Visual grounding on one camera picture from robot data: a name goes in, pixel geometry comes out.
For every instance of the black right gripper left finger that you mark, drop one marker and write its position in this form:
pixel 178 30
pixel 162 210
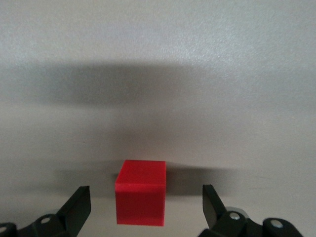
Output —
pixel 71 212

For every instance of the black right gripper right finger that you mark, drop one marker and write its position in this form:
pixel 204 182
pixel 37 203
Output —
pixel 227 222

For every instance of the red cube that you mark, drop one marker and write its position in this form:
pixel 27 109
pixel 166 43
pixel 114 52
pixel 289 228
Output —
pixel 139 197

